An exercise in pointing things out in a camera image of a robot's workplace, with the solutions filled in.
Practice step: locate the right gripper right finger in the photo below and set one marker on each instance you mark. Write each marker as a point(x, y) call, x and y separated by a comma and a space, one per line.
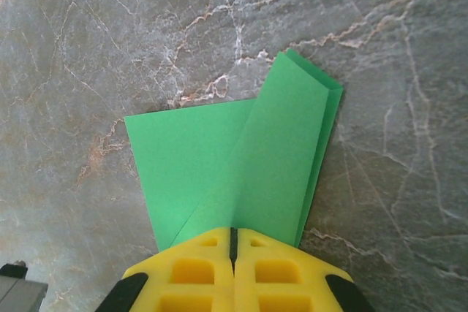
point(245, 261)

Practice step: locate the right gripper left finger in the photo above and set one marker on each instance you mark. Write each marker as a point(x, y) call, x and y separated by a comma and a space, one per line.
point(223, 261)

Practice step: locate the green cloth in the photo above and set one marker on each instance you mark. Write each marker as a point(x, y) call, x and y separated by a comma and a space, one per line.
point(219, 162)

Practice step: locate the wide aluminium mounting beam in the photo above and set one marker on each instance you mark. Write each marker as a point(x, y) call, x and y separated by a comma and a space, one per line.
point(22, 293)

